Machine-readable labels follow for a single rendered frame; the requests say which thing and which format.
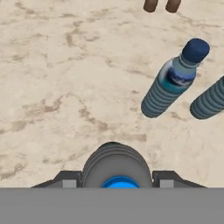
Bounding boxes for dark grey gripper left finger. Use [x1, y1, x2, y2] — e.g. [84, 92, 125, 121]
[31, 170, 83, 189]

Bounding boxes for plastic bottle with dark-blue cap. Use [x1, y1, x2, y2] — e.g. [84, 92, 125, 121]
[140, 38, 211, 119]

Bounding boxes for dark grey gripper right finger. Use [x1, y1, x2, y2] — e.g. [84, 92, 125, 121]
[151, 170, 208, 189]

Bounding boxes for ribbed grey plastic bottle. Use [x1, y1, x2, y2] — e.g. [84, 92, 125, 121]
[189, 75, 224, 121]

